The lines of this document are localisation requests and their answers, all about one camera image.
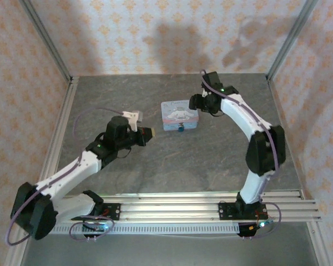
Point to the blue pink cartoon tin box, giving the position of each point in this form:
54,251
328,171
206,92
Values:
179,113

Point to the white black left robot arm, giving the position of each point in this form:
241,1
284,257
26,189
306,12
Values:
84,167

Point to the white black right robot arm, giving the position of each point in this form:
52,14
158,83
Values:
238,116

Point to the wide slotted aluminium beam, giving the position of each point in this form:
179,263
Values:
169,212

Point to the left controller board with LED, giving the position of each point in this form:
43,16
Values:
98,227

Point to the controller board with led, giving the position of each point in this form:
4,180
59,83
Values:
251,228
98,227

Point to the right controller board with LED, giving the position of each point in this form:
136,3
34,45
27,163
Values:
251,228

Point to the wide aluminium side rail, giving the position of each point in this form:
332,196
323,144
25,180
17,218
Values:
61,119

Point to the narrow aluminium frame rail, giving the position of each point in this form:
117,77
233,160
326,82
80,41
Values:
169,196

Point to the thin aluminium side rail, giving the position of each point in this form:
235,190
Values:
278,110

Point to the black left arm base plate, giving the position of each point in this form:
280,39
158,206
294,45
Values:
113,212

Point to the aluminium corner post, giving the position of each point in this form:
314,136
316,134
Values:
290,41
48,41

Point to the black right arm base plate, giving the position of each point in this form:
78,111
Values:
226,212

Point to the aluminium frame leg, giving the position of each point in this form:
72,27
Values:
319,243
18,252

